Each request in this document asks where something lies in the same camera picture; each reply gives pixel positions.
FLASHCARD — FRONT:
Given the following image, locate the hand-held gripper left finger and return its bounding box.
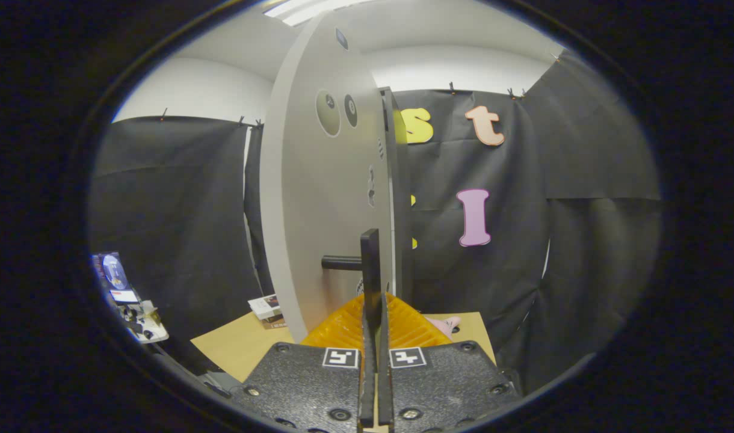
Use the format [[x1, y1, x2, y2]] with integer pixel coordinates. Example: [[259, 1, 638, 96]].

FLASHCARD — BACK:
[[230, 293, 377, 433]]

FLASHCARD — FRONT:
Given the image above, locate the black door handle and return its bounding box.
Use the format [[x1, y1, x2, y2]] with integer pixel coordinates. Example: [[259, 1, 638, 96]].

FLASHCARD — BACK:
[[322, 229, 381, 328]]

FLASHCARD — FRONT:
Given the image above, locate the dark grey shoe cabinet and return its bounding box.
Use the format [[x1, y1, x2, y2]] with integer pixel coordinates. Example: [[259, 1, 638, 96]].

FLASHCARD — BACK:
[[379, 86, 414, 304]]

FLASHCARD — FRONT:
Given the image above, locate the white booklet box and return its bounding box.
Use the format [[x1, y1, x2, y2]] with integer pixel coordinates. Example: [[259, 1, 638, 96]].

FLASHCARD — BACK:
[[248, 294, 289, 330]]

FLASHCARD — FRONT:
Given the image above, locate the pink and green plush toy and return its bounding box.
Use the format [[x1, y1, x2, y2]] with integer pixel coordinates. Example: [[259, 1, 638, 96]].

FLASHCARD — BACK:
[[424, 316, 462, 337]]

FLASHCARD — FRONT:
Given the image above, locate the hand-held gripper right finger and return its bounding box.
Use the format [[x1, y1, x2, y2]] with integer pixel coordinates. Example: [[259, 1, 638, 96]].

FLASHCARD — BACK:
[[378, 293, 520, 433]]

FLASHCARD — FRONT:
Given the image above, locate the long ceiling light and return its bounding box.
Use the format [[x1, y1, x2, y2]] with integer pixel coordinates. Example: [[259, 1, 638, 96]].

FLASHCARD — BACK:
[[264, 0, 356, 26]]

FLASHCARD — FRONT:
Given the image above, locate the white cluttered tray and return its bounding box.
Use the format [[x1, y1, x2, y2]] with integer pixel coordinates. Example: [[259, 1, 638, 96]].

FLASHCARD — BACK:
[[117, 299, 169, 343]]

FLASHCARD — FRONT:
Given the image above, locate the black backdrop cloth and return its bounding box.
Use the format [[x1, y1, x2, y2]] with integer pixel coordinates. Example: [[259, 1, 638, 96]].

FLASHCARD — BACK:
[[89, 51, 662, 395]]

